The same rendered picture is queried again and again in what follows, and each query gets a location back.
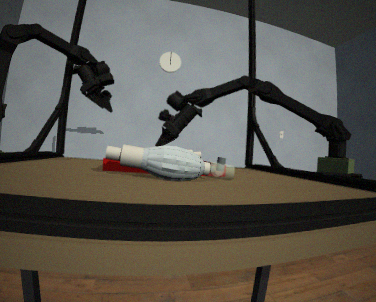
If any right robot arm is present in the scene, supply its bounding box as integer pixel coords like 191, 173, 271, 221
0, 24, 114, 122

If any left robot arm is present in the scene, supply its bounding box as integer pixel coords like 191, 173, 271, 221
167, 76, 351, 159

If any red tray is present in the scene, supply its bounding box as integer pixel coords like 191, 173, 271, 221
103, 158, 148, 173

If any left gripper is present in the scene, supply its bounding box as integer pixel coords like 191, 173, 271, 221
155, 113, 190, 146

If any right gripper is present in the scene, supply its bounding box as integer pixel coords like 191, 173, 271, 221
80, 74, 113, 113

